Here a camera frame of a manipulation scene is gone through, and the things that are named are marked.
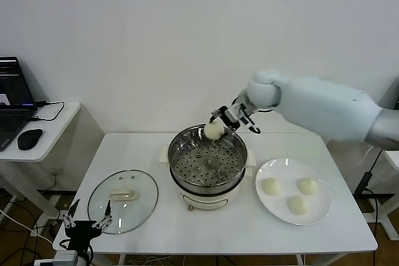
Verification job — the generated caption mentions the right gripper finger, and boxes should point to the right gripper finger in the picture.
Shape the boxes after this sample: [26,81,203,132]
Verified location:
[208,108,223,124]
[221,124,242,138]

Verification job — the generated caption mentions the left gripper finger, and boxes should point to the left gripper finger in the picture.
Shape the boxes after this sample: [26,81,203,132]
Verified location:
[93,200,113,230]
[61,199,80,229]

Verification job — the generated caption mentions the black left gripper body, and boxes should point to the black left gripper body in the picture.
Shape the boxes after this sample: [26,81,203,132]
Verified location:
[64,220,103,252]

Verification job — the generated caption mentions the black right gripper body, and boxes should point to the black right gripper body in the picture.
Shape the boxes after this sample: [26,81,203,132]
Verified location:
[218,107,252,131]

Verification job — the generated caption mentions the white steamed baozi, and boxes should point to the white steamed baozi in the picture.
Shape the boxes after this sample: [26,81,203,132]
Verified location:
[296,177,319,196]
[286,195,310,216]
[261,177,283,197]
[203,122,226,141]

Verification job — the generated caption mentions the glass lid with cream handle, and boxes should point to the glass lid with cream handle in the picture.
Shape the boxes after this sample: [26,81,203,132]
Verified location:
[87,169,159,235]

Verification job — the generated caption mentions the stainless steel steamer basket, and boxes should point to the stainless steel steamer basket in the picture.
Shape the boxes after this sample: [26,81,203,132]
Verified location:
[168,124,249,196]

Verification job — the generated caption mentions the white round plate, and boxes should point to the white round plate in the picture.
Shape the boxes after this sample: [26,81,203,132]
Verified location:
[254,157,332,226]

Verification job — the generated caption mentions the cream electric cooker base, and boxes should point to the cream electric cooker base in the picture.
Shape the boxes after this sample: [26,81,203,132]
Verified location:
[158,146,258,213]

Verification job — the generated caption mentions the white side desk with laptop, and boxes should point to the white side desk with laptop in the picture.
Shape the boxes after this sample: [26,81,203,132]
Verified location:
[0,101,105,228]

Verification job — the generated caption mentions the black computer mouse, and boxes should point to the black computer mouse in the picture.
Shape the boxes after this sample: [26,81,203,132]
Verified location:
[16,128,44,151]

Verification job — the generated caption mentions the black open laptop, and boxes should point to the black open laptop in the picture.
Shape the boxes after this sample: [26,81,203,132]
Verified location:
[0,56,39,153]

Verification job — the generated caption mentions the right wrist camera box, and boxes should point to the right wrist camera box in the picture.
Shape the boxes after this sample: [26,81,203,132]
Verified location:
[224,103,245,123]

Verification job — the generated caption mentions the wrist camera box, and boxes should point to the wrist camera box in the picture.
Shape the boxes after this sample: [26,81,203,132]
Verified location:
[33,249,79,266]
[224,103,245,123]

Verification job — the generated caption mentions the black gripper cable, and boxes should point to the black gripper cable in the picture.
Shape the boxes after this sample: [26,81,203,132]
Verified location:
[244,112,262,135]

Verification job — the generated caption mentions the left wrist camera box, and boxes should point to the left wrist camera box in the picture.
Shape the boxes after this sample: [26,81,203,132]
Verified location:
[33,249,79,266]

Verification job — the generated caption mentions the white floor cable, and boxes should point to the white floor cable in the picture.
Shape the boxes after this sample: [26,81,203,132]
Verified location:
[0,208,54,245]

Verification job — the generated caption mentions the white cable bundle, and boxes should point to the white cable bundle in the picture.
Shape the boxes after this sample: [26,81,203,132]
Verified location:
[129,255,176,266]

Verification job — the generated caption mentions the black laptop cable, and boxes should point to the black laptop cable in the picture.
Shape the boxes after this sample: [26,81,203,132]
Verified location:
[30,100,65,123]

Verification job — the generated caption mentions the black cable with power adapter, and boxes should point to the black cable with power adapter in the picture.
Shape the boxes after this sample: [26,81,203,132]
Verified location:
[353,149,381,232]

